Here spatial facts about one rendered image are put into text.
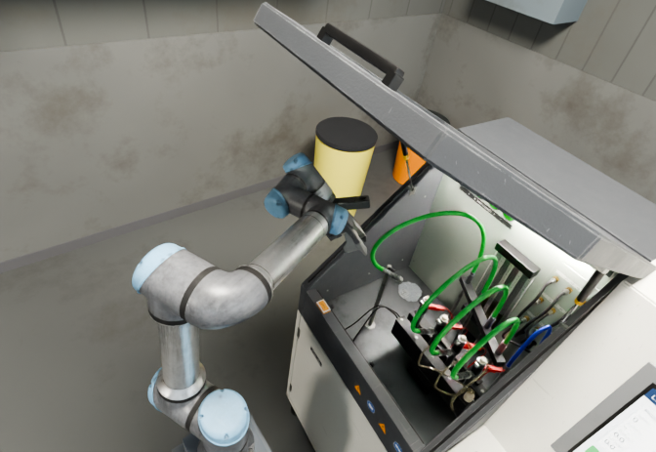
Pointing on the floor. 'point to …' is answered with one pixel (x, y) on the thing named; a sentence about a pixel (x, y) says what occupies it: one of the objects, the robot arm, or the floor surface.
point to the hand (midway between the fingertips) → (366, 244)
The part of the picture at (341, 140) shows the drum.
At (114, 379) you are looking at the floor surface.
